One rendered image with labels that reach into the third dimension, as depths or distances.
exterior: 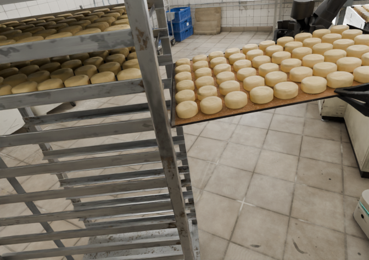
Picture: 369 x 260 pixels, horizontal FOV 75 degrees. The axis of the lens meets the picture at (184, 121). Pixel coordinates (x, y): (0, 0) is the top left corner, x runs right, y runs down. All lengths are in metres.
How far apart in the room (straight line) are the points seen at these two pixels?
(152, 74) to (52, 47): 0.18
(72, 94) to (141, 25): 0.20
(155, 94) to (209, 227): 1.33
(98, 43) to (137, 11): 0.10
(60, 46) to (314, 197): 1.75
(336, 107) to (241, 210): 1.34
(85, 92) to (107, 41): 0.11
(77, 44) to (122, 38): 0.08
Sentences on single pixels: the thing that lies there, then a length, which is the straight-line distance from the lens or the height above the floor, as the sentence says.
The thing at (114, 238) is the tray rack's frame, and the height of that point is 0.15.
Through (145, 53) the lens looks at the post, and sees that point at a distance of 0.42.
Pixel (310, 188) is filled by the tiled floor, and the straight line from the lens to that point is 1.96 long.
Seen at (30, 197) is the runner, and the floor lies 0.96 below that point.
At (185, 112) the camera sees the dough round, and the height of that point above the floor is 1.14.
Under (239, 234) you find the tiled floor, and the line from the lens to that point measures 1.66.
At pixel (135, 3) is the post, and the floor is 1.38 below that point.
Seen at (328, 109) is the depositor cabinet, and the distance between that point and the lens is 2.55.
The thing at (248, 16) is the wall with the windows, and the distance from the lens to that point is 5.84.
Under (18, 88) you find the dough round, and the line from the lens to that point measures 0.62.
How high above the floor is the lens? 1.42
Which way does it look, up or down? 33 degrees down
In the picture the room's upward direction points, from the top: 8 degrees counter-clockwise
